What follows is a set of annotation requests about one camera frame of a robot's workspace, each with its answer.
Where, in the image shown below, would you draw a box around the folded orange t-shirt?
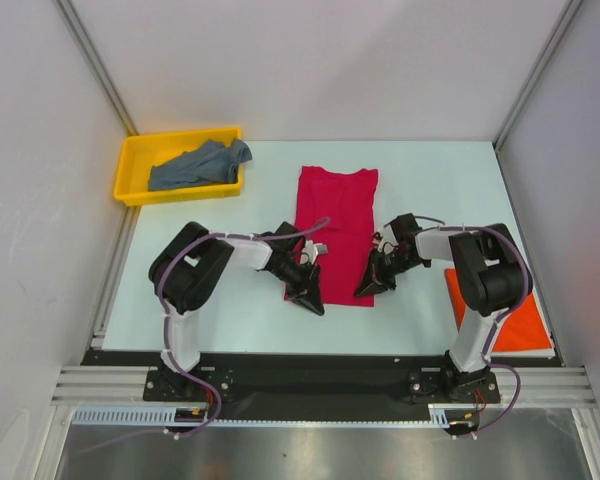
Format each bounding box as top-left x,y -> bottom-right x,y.
444,268 -> 555,358

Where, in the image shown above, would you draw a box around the yellow plastic bin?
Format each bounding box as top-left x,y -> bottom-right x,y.
113,126 -> 244,207

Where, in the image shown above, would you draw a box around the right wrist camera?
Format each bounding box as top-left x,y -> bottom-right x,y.
380,213 -> 422,245

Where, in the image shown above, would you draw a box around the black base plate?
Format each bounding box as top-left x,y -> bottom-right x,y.
142,350 -> 506,424

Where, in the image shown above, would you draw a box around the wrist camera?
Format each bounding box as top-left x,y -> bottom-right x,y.
380,213 -> 422,245
299,240 -> 328,264

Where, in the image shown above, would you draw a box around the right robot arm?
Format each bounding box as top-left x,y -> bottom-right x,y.
354,213 -> 533,401

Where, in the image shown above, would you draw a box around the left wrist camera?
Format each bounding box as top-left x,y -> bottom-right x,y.
299,240 -> 328,264

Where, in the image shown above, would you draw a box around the aluminium frame rail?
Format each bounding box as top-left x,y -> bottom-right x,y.
51,366 -> 597,408

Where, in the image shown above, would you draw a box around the grey slotted cable duct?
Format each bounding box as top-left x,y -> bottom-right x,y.
72,406 -> 450,429

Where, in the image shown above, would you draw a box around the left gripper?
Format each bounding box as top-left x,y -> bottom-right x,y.
270,258 -> 323,315

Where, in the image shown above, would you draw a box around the grey t-shirt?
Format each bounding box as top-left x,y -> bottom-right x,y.
148,139 -> 253,191

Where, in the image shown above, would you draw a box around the pink t-shirt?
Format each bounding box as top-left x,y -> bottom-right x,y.
295,166 -> 379,308

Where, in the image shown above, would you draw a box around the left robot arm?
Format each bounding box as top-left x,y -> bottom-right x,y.
149,217 -> 330,400

